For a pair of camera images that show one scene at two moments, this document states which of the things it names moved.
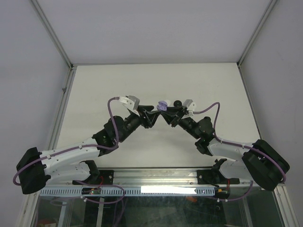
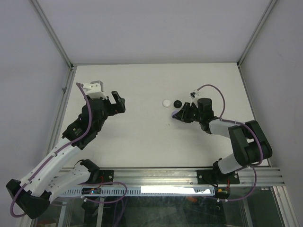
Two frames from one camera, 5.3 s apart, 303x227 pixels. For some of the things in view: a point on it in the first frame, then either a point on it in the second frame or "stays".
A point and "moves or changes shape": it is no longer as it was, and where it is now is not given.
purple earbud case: x=162 y=105 moves or changes shape
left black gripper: x=150 y=118 -> x=115 y=108
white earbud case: x=168 y=102 stays
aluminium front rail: x=173 y=178 stays
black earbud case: x=177 y=103 stays
